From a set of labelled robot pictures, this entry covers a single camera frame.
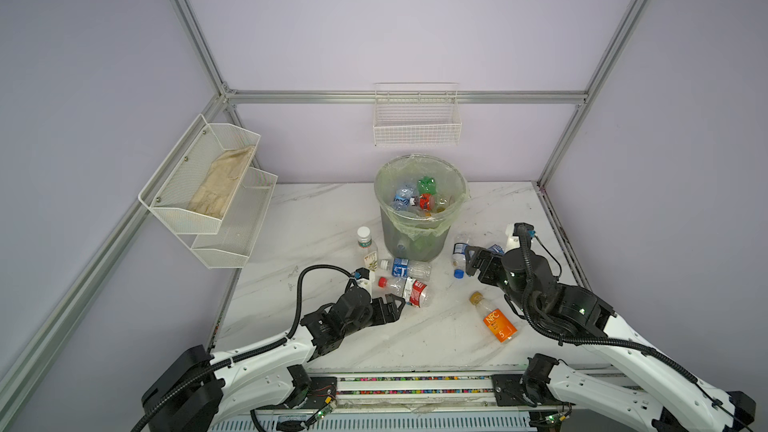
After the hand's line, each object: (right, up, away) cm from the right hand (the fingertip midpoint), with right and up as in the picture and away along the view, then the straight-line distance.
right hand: (476, 252), depth 69 cm
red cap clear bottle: (-14, -15, +18) cm, 27 cm away
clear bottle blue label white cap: (-16, +14, +24) cm, 32 cm away
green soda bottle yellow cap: (-9, +18, +23) cm, 31 cm away
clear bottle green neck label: (-26, -1, +16) cm, 31 cm away
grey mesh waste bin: (-11, -2, +22) cm, 25 cm away
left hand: (-19, -16, +11) cm, 28 cm away
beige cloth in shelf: (-67, +18, +11) cm, 70 cm away
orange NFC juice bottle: (+8, -21, +12) cm, 25 cm away
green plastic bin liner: (-15, +23, +22) cm, 35 cm away
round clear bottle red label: (-7, +12, +22) cm, 26 cm away
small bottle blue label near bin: (-16, -8, +21) cm, 28 cm away
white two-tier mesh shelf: (-71, 0, +20) cm, 73 cm away
